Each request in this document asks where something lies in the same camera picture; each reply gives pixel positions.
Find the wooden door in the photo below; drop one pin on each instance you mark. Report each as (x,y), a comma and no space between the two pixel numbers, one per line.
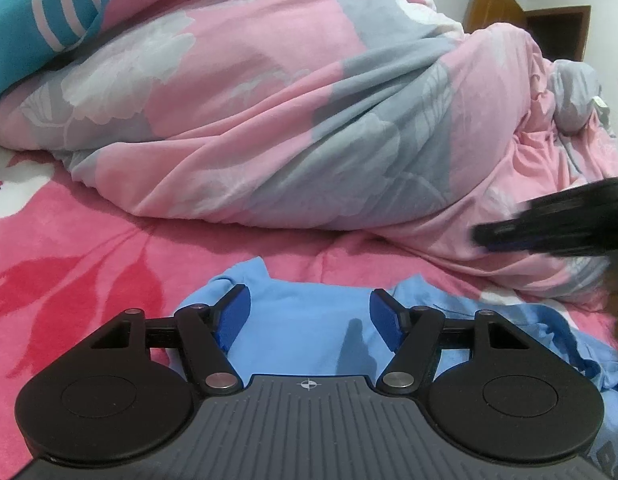
(494,5)

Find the pink grey teal floral quilt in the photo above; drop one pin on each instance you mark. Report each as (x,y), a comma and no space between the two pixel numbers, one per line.
(289,110)

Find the pink floral fleece blanket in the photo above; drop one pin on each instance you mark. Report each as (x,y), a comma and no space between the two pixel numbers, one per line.
(89,240)

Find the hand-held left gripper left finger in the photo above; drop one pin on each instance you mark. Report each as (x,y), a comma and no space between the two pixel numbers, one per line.
(234,315)

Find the light blue t-shirt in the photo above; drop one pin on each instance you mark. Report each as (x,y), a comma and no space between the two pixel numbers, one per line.
(299,320)

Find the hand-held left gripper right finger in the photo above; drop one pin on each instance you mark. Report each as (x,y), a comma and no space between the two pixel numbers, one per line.
(384,315)

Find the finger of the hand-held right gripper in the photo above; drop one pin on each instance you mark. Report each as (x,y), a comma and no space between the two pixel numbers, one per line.
(504,235)

